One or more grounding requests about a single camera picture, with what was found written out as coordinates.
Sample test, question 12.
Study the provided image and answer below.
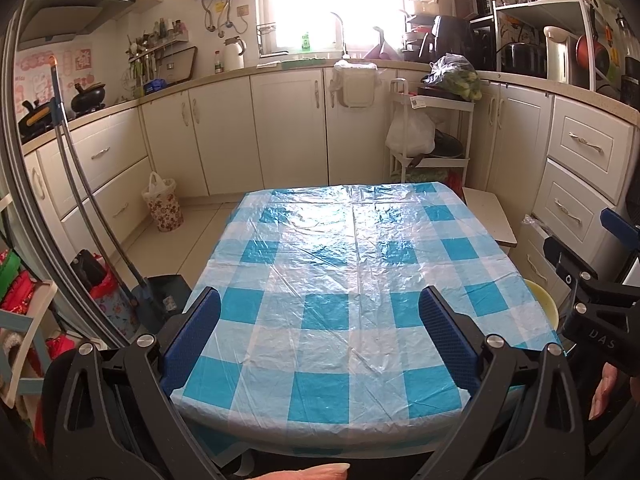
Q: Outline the bag of green vegetables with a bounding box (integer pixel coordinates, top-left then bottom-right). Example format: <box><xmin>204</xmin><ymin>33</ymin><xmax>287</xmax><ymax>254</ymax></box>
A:
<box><xmin>422</xmin><ymin>53</ymin><xmax>482</xmax><ymax>102</ymax></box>

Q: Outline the person's right hand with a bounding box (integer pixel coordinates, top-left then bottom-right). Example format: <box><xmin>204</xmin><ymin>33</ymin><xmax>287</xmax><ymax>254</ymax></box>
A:
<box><xmin>589</xmin><ymin>363</ymin><xmax>620</xmax><ymax>420</ymax></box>

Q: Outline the floral bin red bag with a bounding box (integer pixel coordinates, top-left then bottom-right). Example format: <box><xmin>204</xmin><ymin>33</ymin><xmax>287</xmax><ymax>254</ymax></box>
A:
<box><xmin>70</xmin><ymin>249</ymin><xmax>140</xmax><ymax>340</ymax></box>

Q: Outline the blue checkered plastic tablecloth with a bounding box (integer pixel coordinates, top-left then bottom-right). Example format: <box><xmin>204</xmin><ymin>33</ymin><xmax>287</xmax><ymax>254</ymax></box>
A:
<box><xmin>172</xmin><ymin>182</ymin><xmax>556</xmax><ymax>466</ymax></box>

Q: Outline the person's left hand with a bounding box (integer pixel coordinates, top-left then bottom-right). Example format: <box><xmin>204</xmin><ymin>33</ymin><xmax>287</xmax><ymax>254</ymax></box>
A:
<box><xmin>254</xmin><ymin>463</ymin><xmax>350</xmax><ymax>480</ymax></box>

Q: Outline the white kettle jug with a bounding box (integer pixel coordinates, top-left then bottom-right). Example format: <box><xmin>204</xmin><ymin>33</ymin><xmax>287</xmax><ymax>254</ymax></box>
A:
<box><xmin>224</xmin><ymin>36</ymin><xmax>246</xmax><ymax>72</ymax></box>

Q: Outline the yellow trash bucket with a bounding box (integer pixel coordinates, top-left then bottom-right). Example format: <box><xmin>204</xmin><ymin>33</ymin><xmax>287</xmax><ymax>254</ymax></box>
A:
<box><xmin>525</xmin><ymin>280</ymin><xmax>560</xmax><ymax>330</ymax></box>

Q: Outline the white storage rack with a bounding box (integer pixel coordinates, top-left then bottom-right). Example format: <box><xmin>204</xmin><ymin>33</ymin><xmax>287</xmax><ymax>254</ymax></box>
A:
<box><xmin>385</xmin><ymin>77</ymin><xmax>475</xmax><ymax>186</ymax></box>

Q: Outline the white wooden stool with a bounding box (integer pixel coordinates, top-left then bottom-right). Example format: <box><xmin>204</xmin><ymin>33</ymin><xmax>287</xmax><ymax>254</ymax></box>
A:
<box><xmin>462</xmin><ymin>188</ymin><xmax>518</xmax><ymax>250</ymax></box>

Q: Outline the black pan on rack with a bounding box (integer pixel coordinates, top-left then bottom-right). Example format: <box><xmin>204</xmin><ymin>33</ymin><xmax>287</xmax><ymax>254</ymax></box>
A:
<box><xmin>409</xmin><ymin>129</ymin><xmax>465</xmax><ymax>168</ymax></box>

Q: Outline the white hanging cabinet bin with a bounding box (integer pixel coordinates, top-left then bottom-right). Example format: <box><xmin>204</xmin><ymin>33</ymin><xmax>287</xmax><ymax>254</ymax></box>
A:
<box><xmin>331</xmin><ymin>60</ymin><xmax>378</xmax><ymax>108</ymax></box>

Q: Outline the white electric kettle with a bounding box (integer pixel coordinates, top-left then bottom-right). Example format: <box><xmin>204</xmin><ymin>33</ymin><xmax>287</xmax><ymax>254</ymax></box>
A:
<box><xmin>544</xmin><ymin>26</ymin><xmax>582</xmax><ymax>84</ymax></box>

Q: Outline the black wok on stove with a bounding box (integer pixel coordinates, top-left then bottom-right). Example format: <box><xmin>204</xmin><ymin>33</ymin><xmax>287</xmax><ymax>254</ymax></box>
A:
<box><xmin>72</xmin><ymin>82</ymin><xmax>105</xmax><ymax>114</ymax></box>

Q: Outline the dark teal dustpan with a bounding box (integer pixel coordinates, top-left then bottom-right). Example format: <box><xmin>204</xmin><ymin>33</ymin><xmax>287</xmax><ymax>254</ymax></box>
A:
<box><xmin>132</xmin><ymin>274</ymin><xmax>192</xmax><ymax>334</ymax></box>

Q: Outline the white plastic bag on rack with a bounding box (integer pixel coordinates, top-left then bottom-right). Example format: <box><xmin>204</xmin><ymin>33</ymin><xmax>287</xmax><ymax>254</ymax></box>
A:
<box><xmin>385</xmin><ymin>107</ymin><xmax>436</xmax><ymax>158</ymax></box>

